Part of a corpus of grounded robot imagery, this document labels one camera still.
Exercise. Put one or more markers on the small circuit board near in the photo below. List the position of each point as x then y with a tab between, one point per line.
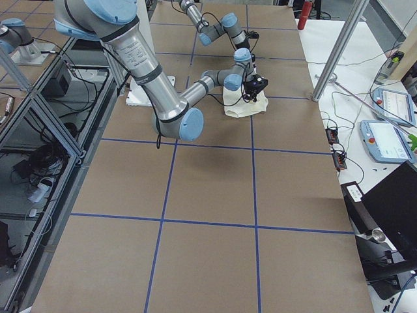
339	158

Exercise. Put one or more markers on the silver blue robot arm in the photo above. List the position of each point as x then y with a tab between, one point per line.
208	33
175	116

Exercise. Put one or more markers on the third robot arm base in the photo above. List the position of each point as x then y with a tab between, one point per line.
17	40

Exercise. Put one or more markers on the cream long-sleeve cat shirt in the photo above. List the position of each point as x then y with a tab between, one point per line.
234	104

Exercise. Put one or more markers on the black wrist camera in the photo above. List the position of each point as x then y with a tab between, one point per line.
252	35

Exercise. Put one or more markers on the small circuit board far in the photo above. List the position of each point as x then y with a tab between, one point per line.
332	135

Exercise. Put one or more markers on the aluminium frame post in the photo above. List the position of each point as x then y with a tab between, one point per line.
344	36

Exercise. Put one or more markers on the brown paper table cover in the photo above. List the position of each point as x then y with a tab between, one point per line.
248	218

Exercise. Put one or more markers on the aluminium frame equipment rack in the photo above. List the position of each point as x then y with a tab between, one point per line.
51	118

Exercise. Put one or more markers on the near blue teach pendant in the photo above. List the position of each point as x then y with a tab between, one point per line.
385	143

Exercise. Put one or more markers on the far blue teach pendant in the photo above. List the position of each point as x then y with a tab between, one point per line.
396	106

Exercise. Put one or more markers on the small circuit board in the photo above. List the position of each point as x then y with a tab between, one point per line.
332	135
339	158

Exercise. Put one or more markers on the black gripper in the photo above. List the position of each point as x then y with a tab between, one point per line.
250	88

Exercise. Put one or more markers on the red cylinder bottle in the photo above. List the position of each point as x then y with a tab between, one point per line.
304	15

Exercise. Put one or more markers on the blue teach pendant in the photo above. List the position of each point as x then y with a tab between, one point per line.
385	143
396	106

